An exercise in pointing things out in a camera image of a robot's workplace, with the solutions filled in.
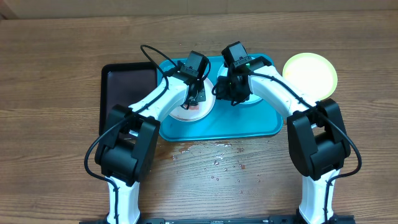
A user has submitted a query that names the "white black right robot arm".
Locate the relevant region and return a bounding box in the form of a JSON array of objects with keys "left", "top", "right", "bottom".
[{"left": 214, "top": 63, "right": 355, "bottom": 223}]

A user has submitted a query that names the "green pink sponge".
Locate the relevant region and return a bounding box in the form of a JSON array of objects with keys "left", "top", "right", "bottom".
[{"left": 188, "top": 105, "right": 200, "bottom": 111}]

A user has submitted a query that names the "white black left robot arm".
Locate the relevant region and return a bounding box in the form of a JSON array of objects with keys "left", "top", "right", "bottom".
[{"left": 89, "top": 77, "right": 205, "bottom": 223}]

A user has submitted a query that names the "black rectangular tray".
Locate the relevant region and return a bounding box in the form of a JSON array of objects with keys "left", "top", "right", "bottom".
[{"left": 99, "top": 62, "right": 158, "bottom": 134}]

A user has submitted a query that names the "light blue plastic plate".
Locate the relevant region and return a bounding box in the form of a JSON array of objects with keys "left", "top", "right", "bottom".
[{"left": 217, "top": 65, "right": 262, "bottom": 105}]

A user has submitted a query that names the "yellow-green plastic plate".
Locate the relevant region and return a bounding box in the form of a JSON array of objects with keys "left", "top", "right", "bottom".
[{"left": 282, "top": 52, "right": 338, "bottom": 100}]

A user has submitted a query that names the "white plastic plate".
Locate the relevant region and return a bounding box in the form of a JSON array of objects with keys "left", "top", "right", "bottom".
[{"left": 170, "top": 78, "right": 216, "bottom": 122}]

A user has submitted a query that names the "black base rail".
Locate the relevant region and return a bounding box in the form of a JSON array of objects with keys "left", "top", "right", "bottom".
[{"left": 79, "top": 215, "right": 356, "bottom": 224}]

